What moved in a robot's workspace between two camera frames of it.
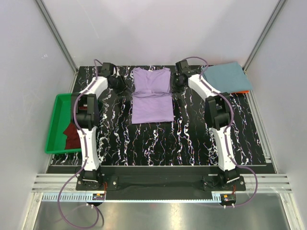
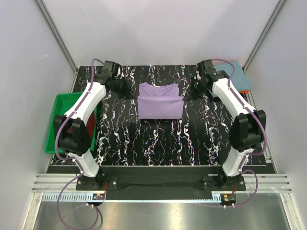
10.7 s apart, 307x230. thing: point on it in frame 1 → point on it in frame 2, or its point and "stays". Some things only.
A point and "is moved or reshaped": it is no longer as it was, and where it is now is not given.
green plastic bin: x=60 y=119 stays
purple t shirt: x=152 y=99 is moved or reshaped
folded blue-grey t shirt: x=228 y=77 stays
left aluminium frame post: x=61 y=43 stays
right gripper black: x=176 y=89 → x=192 y=93
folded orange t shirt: x=244 y=91 stays
